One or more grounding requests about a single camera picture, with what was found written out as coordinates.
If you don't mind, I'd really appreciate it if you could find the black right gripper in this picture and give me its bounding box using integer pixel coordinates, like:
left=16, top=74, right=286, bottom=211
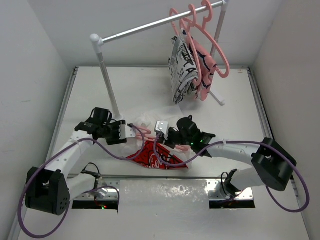
left=157, top=127, right=193, bottom=149

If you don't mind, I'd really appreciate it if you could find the white red print t-shirt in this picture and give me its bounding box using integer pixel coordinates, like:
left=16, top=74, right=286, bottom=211
left=120, top=105, right=195, bottom=172

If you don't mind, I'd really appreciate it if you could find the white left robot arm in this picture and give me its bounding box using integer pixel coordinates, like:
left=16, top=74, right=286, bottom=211
left=25, top=107, right=135, bottom=216

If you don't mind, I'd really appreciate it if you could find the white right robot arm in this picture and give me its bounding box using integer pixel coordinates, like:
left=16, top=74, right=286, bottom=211
left=158, top=115, right=297, bottom=198

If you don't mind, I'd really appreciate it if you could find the black white print shirt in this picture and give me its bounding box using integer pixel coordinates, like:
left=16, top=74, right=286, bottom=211
left=168, top=28, right=199, bottom=105

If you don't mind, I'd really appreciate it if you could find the pink print shirt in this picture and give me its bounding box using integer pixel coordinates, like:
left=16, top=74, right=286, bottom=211
left=192, top=38, right=217, bottom=101

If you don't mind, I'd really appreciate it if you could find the pink hanger holding print shirt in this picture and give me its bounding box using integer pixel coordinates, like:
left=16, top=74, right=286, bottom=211
left=171, top=4, right=202, bottom=87

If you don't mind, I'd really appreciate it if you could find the white silver clothes rack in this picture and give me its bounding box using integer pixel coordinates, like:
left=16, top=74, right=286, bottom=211
left=89, top=0, right=228, bottom=121

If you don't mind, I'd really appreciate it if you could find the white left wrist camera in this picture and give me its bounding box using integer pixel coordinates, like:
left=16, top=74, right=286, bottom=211
left=119, top=124, right=136, bottom=140

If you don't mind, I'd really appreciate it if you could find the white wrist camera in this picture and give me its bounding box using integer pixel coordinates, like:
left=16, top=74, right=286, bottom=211
left=119, top=124, right=136, bottom=140
left=154, top=120, right=170, bottom=140

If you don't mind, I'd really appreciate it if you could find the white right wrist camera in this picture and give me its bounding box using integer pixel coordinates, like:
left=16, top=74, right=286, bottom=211
left=154, top=120, right=170, bottom=140

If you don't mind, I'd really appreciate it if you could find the silver front mounting rail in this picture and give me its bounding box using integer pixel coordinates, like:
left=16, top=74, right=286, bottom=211
left=24, top=174, right=298, bottom=201

